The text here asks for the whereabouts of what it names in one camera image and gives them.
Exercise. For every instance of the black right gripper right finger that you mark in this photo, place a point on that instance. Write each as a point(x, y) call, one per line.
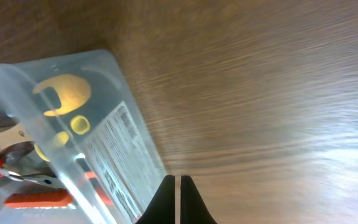
point(192, 207)

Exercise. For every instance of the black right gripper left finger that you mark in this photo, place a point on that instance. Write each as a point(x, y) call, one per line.
point(161, 209)

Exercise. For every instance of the orange black needle-nose pliers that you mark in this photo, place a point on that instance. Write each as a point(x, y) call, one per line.
point(50, 199)

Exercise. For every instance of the red black cutting pliers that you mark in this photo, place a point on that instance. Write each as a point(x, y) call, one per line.
point(48, 180)

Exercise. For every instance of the orange scraper wooden handle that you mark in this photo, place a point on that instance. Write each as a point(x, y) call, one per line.
point(13, 135)

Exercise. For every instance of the clear plastic container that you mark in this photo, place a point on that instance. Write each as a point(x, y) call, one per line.
point(112, 171)

